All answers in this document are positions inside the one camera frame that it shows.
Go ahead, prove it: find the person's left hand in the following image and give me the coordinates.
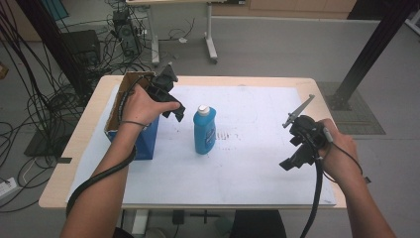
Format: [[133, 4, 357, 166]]
[[120, 83, 181, 129]]

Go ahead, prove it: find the black stand post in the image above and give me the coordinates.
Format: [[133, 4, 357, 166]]
[[14, 0, 91, 100]]

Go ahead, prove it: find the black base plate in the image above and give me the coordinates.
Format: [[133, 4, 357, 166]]
[[24, 128, 68, 159]]

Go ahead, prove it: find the blue bottle with white cap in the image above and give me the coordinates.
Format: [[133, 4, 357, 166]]
[[192, 104, 218, 156]]

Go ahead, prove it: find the thin black cable with plug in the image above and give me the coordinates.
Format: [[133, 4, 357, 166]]
[[318, 127, 371, 184]]

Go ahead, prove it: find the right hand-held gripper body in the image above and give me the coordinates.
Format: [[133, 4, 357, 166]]
[[281, 93, 333, 160]]

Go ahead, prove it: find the white power strip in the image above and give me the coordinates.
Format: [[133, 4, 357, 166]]
[[0, 177, 20, 200]]

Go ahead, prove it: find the white desk frame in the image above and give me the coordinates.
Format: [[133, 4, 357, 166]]
[[126, 0, 220, 65]]

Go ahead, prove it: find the thick black right gripper cable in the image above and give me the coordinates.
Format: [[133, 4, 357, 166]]
[[299, 155, 325, 238]]

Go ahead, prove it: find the white table leg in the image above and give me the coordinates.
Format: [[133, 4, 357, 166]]
[[131, 208, 151, 236]]

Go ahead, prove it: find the black box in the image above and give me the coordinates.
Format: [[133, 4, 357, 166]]
[[60, 29, 102, 67]]

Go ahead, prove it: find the person's right hand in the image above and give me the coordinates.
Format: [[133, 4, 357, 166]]
[[316, 118, 365, 186]]

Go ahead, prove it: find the black metal post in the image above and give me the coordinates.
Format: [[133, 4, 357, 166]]
[[327, 0, 420, 112]]

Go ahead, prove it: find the computer tower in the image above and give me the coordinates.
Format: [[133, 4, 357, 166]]
[[112, 9, 144, 58]]

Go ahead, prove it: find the wooden cabinet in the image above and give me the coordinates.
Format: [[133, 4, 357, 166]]
[[211, 0, 359, 20]]

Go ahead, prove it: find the bundle of black cables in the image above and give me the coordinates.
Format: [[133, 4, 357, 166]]
[[0, 0, 110, 212]]

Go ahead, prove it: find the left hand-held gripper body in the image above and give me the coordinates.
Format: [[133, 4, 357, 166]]
[[145, 62, 182, 112]]

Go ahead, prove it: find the black wrist band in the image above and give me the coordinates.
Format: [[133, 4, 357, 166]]
[[120, 119, 149, 129]]

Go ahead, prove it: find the blue cardboard box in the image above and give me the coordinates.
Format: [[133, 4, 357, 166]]
[[104, 70, 160, 162]]

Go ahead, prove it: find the person's dark clothing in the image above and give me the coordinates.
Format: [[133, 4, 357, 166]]
[[229, 209, 287, 238]]

